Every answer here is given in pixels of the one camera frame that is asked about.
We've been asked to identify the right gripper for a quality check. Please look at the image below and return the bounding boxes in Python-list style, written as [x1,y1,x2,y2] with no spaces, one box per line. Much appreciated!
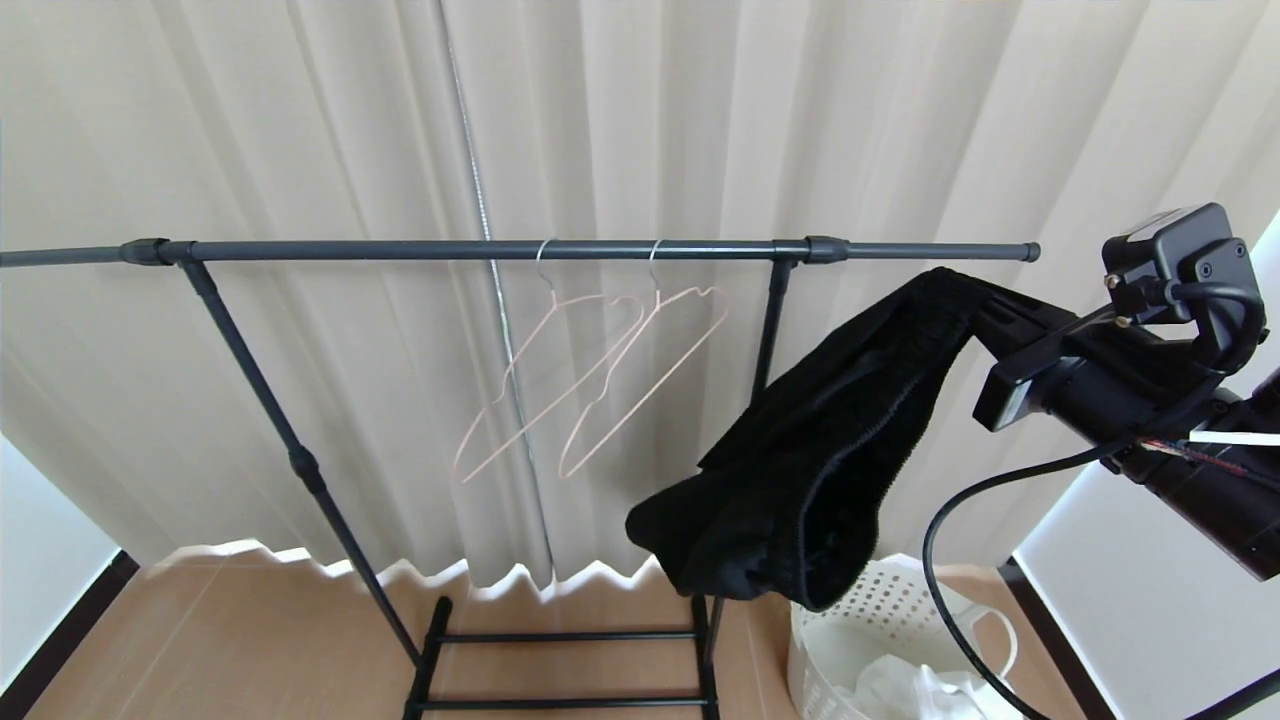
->
[972,317,1220,447]

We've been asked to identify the black shorts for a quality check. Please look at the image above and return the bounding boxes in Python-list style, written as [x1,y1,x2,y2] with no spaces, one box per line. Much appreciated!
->
[626,266,1002,614]

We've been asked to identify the white laundry basket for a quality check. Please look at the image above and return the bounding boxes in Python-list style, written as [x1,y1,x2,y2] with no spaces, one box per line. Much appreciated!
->
[786,552,1022,720]

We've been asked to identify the pink clothes hanger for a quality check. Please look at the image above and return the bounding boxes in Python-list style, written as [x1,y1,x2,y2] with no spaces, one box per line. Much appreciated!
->
[557,239,732,482]
[451,239,647,487]

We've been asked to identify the black clothes rack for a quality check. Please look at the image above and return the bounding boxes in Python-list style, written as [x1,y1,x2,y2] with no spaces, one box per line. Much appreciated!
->
[0,235,1042,720]

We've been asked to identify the white garment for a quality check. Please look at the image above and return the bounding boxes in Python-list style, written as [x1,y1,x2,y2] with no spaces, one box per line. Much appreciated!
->
[839,654,1027,720]

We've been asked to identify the beige curtain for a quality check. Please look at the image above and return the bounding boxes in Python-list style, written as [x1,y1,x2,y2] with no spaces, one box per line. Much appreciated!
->
[0,0,1280,593]

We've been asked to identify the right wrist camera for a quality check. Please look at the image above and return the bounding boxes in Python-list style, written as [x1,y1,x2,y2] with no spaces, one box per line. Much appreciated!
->
[1101,202,1270,377]

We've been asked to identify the black cable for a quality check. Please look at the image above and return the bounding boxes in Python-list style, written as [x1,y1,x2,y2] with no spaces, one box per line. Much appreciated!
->
[921,438,1141,720]
[1188,666,1280,720]

